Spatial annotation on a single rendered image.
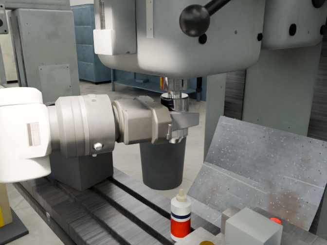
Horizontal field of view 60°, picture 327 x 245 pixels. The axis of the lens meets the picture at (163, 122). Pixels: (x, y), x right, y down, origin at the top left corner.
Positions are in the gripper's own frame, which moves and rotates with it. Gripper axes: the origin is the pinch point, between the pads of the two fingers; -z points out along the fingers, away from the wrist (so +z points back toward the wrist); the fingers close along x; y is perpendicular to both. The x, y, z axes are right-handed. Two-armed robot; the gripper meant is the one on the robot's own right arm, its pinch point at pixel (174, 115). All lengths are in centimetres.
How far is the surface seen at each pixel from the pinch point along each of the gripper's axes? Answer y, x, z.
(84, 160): 18.4, 28.1, 12.1
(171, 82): -6.0, -1.9, 1.6
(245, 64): -8.9, -7.1, -7.9
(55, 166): 22.7, 35.8, 19.1
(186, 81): -6.0, -2.2, -0.9
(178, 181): 117, 167, -84
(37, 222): 124, 160, 36
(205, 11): -15.1, -16.6, 4.8
